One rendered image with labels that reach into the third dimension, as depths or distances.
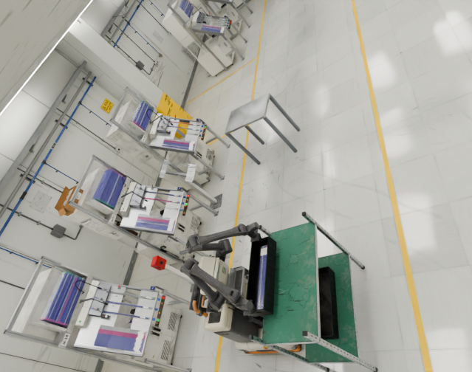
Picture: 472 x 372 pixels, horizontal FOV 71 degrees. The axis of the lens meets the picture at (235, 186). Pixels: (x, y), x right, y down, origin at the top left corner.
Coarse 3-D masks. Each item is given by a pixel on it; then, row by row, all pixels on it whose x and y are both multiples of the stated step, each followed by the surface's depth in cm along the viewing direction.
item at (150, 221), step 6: (138, 216) 444; (144, 216) 445; (150, 216) 445; (156, 216) 446; (138, 222) 439; (144, 222) 439; (150, 222) 440; (156, 222) 441; (162, 222) 441; (168, 222) 442; (174, 222) 442; (150, 228) 435; (156, 228) 435; (162, 228) 436; (168, 228) 437
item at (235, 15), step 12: (192, 0) 824; (204, 0) 817; (216, 0) 817; (228, 0) 820; (216, 12) 901; (228, 12) 855; (252, 12) 900; (216, 24) 866; (228, 24) 862; (240, 24) 888; (228, 36) 888
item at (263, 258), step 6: (264, 246) 269; (264, 252) 265; (264, 258) 262; (264, 264) 258; (264, 270) 255; (264, 276) 252; (264, 282) 249; (258, 288) 250; (258, 294) 247; (258, 300) 244; (258, 306) 241
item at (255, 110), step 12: (264, 96) 451; (240, 108) 478; (252, 108) 456; (264, 108) 434; (228, 120) 482; (240, 120) 460; (252, 120) 439; (264, 120) 432; (288, 120) 480; (228, 132) 466; (252, 132) 517; (276, 132) 446; (240, 144) 486; (288, 144) 461; (252, 156) 502
